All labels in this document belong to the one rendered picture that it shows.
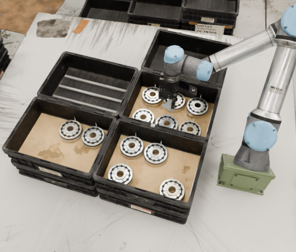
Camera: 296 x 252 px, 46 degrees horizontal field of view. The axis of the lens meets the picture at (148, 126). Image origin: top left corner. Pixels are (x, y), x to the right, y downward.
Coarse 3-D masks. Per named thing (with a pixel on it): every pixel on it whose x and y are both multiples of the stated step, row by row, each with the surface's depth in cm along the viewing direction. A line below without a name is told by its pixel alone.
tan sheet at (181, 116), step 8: (144, 88) 172; (184, 96) 169; (136, 104) 166; (144, 104) 166; (160, 104) 166; (208, 104) 166; (152, 112) 164; (160, 112) 164; (176, 112) 164; (184, 112) 164; (208, 112) 163; (184, 120) 161; (192, 120) 161; (200, 120) 161; (208, 120) 161
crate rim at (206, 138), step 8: (152, 72) 164; (136, 80) 161; (184, 80) 161; (216, 88) 159; (128, 96) 156; (216, 96) 156; (216, 104) 154; (120, 112) 151; (136, 120) 149; (168, 128) 147; (208, 128) 146; (192, 136) 144; (200, 136) 144; (208, 136) 144
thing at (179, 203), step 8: (120, 120) 149; (128, 120) 149; (112, 128) 147; (152, 128) 147; (160, 128) 147; (112, 136) 144; (184, 136) 145; (104, 152) 140; (200, 160) 140; (96, 168) 136; (200, 168) 136; (96, 176) 134; (112, 184) 133; (120, 184) 132; (136, 192) 132; (144, 192) 130; (152, 192) 130; (192, 192) 130; (160, 200) 131; (168, 200) 129; (176, 200) 129; (192, 200) 129
